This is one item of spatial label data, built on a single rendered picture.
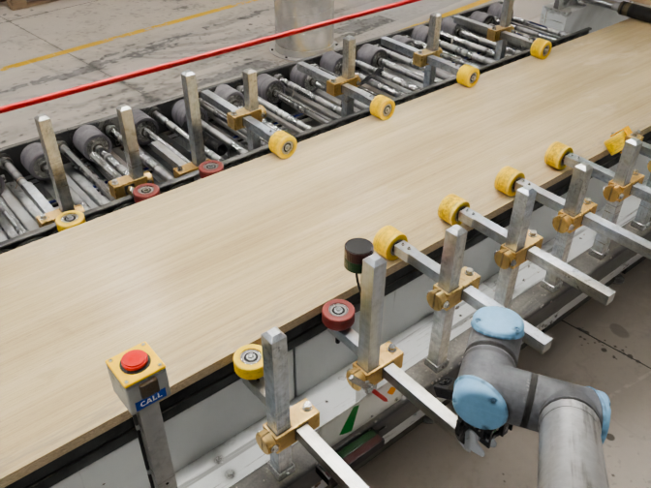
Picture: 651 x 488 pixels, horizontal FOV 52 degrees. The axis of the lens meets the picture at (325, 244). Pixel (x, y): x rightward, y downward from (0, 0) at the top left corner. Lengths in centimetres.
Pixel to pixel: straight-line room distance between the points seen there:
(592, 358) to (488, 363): 184
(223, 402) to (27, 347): 46
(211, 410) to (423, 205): 86
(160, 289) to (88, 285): 19
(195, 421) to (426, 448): 110
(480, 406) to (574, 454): 23
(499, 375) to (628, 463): 157
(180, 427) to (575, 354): 182
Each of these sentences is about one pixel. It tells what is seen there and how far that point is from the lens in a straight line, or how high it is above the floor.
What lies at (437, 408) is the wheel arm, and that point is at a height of 86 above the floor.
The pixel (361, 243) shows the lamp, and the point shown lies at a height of 118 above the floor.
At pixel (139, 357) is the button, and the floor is 123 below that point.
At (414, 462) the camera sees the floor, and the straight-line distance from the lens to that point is 244.
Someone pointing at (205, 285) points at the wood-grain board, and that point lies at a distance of 170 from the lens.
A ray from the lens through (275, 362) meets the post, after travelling 126.
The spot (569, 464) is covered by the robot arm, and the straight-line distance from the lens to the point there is 90.
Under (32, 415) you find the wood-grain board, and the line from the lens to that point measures 151.
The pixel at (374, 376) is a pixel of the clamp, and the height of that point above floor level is 86.
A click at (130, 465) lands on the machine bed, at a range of 158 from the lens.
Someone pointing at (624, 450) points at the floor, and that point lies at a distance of 268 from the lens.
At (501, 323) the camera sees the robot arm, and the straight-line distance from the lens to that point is 119.
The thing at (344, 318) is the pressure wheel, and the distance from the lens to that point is 158.
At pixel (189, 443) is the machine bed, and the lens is 165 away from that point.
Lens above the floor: 199
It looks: 37 degrees down
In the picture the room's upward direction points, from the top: straight up
